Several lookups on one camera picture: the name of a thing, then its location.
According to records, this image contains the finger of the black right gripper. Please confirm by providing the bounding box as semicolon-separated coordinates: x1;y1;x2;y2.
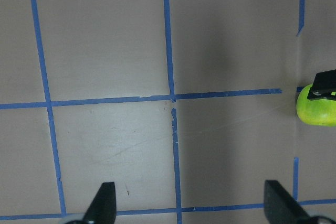
307;70;335;101

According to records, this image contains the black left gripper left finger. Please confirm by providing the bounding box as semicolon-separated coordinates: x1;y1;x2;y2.
81;182;116;224

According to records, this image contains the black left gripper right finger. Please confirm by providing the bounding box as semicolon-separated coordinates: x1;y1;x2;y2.
264;180;335;224

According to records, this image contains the green apple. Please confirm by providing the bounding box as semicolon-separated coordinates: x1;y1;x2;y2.
296;84;335;127

